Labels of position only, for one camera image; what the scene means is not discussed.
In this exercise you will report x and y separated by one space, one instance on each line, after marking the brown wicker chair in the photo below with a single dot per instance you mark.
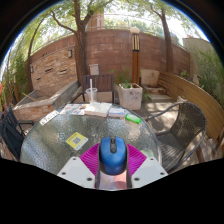
190 123

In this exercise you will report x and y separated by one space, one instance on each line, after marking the small green object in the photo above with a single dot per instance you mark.
133 118

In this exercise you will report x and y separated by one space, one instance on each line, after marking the black wall lamp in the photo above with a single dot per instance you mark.
70 53
32 68

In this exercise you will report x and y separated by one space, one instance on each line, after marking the floral mouse pad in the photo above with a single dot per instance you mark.
114 182

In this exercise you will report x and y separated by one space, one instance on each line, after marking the white label strip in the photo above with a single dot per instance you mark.
49 117

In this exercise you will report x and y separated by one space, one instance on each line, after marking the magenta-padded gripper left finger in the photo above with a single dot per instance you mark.
89 160

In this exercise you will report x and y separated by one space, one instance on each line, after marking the blue computer mouse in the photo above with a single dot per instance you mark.
112 156

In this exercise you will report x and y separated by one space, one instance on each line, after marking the thick white book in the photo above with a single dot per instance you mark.
98 109

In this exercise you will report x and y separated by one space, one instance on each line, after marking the black metal chair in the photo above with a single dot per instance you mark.
11 133

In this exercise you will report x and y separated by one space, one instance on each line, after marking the yellow square card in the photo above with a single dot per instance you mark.
77 141

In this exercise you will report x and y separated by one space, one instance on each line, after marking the forked tree trunk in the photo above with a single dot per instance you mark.
80 53

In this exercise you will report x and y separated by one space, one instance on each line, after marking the slim tree trunk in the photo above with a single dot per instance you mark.
167 43

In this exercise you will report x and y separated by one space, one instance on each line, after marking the wooden garden lamp post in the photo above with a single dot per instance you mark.
135 56

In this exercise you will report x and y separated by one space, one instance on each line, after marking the open colourful magazine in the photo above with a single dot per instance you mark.
74 109

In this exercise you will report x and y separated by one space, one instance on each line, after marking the white square planter box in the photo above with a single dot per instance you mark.
130 98

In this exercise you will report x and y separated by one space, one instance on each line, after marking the small pale book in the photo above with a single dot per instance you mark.
116 112

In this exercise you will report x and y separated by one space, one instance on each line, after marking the dark slatted wooden chair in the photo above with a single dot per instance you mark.
105 82

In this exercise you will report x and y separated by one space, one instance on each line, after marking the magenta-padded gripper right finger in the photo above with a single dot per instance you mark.
136 161

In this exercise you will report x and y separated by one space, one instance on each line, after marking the white bin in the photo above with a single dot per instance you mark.
94 69

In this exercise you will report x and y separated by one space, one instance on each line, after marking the curved wooden bench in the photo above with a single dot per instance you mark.
196 98

